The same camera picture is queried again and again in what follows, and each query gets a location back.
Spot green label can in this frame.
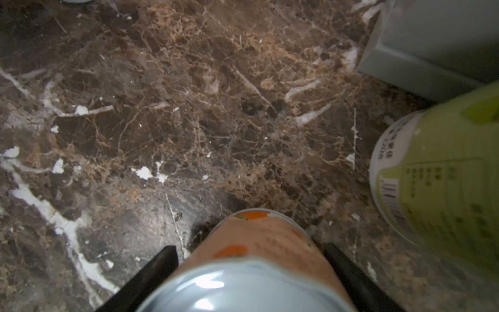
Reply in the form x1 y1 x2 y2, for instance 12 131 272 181
369 83 498 279

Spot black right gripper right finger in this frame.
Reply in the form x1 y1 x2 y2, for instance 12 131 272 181
324 243 405 312

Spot orange label can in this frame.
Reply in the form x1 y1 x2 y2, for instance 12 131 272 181
139 209 355 311

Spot grey metal cabinet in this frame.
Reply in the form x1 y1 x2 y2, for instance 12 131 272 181
357 1 498 102

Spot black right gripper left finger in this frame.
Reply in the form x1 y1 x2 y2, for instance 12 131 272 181
96 246 179 312

